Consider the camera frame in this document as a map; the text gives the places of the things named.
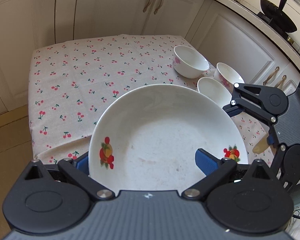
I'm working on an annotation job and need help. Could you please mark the white fruit-print plate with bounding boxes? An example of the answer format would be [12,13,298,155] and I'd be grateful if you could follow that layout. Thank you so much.
[89,85,248,193]

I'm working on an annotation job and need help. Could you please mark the pink flower white bowl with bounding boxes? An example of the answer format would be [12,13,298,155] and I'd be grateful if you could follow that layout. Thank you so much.
[213,62,244,93]

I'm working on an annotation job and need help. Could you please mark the cream kitchen cabinets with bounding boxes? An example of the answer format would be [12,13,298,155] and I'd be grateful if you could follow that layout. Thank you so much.
[0,0,300,114]

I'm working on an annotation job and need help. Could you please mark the gloved right hand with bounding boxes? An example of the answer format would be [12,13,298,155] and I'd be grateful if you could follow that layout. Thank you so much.
[253,134,275,154]

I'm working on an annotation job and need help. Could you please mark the cherry print tablecloth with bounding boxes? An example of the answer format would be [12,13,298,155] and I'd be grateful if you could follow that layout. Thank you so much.
[27,34,276,165]

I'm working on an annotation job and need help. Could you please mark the plain white bowl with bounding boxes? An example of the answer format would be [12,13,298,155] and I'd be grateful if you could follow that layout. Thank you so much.
[197,77,232,108]

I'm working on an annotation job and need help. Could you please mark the black wok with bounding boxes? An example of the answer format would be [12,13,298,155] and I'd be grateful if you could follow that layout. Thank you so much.
[260,0,297,33]

